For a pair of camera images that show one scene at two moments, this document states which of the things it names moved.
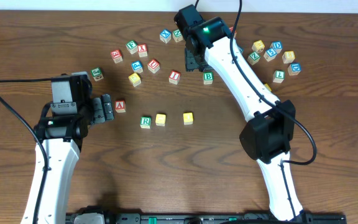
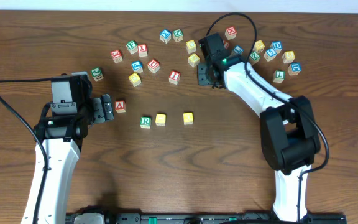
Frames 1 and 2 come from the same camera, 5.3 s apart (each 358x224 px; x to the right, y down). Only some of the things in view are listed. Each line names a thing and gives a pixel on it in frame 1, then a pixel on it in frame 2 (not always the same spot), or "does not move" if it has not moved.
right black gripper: x=192 y=62 → x=204 y=74
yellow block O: x=160 y=119 does not move
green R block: x=145 y=122 does not move
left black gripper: x=97 y=110 does not move
